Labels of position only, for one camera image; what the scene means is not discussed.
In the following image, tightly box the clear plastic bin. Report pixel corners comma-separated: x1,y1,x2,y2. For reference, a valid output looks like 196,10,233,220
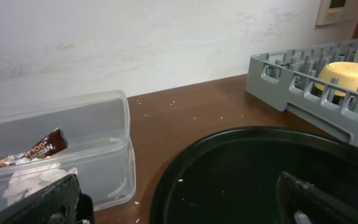
0,90,136,211

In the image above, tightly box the round black serving tray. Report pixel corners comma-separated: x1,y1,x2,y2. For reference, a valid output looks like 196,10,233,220
149,126,358,223

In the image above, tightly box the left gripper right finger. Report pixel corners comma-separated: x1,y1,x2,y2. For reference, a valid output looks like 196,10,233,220
276,172,358,224

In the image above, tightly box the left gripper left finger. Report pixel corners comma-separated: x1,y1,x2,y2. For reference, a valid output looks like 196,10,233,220
0,174,94,224

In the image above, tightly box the white tissue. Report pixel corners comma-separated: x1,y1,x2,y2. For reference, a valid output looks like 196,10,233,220
2,162,78,206

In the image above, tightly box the white wall thermostat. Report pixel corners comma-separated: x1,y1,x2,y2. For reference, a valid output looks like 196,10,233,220
316,0,358,26

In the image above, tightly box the grey dishwasher rack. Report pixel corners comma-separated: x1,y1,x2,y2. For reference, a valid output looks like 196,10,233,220
246,39,358,147

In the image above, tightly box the gold foil wrapper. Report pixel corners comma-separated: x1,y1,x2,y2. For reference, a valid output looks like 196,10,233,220
0,128,68,168

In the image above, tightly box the yellow bowl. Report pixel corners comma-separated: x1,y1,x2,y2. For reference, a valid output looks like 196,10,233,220
318,62,358,91

